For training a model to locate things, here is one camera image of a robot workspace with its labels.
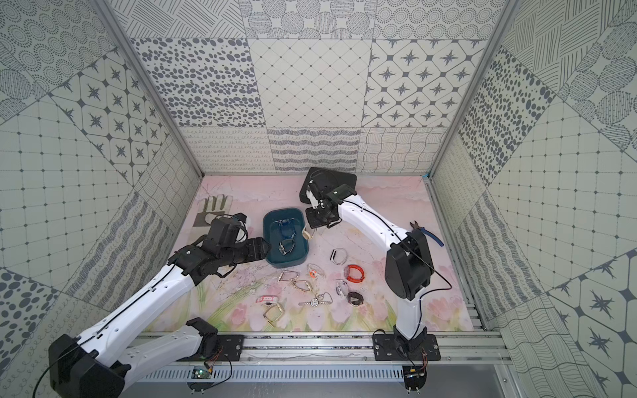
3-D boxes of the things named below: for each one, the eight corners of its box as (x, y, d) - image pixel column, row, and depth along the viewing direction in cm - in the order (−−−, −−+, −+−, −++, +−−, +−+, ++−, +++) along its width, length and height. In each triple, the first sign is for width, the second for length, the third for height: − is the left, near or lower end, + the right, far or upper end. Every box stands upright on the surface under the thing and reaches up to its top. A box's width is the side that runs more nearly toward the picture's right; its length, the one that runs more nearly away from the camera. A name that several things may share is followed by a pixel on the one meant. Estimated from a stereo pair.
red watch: (344, 282, 89) (344, 279, 88) (343, 267, 93) (343, 264, 91) (364, 282, 89) (365, 279, 88) (362, 267, 93) (363, 264, 91)
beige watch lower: (289, 285, 88) (288, 283, 87) (294, 277, 90) (293, 274, 89) (309, 294, 86) (309, 292, 85) (313, 286, 88) (313, 283, 87)
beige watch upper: (278, 282, 89) (277, 279, 87) (284, 270, 92) (283, 267, 90) (294, 287, 88) (294, 284, 86) (299, 276, 91) (299, 273, 89)
